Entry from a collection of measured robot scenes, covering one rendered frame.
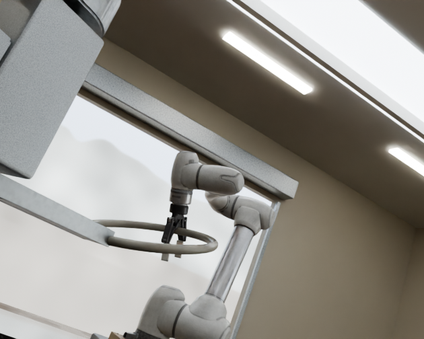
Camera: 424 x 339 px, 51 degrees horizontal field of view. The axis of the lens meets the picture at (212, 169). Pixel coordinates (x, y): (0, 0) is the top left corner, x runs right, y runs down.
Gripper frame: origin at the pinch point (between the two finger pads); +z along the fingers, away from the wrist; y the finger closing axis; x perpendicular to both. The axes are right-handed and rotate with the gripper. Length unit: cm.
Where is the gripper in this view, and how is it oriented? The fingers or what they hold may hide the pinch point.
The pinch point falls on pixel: (171, 254)
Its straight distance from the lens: 180.9
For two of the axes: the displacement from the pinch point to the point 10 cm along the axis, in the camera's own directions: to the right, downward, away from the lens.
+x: 9.2, 1.3, -3.7
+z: -1.5, 9.9, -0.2
